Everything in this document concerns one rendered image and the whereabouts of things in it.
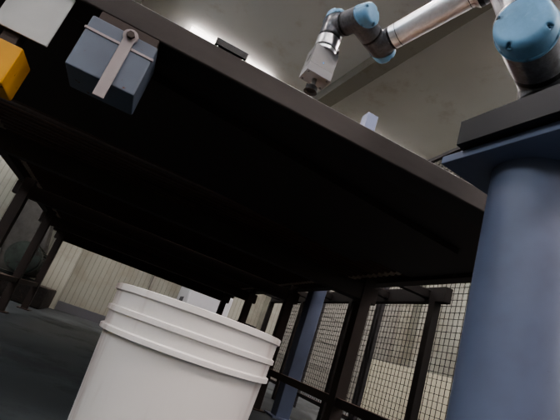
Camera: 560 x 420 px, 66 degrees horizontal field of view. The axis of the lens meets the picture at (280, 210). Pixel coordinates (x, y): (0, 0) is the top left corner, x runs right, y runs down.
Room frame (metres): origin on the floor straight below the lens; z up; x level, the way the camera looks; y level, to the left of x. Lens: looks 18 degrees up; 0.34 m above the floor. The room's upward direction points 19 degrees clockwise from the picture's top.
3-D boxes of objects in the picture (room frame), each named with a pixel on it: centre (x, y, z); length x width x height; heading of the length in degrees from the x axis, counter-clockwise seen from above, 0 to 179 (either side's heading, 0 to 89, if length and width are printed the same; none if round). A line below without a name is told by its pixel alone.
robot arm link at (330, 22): (1.15, 0.03, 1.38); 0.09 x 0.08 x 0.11; 41
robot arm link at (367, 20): (1.09, -0.05, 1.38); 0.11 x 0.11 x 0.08; 41
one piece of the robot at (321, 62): (1.17, 0.04, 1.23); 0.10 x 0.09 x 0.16; 17
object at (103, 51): (0.78, 0.42, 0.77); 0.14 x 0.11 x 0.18; 106
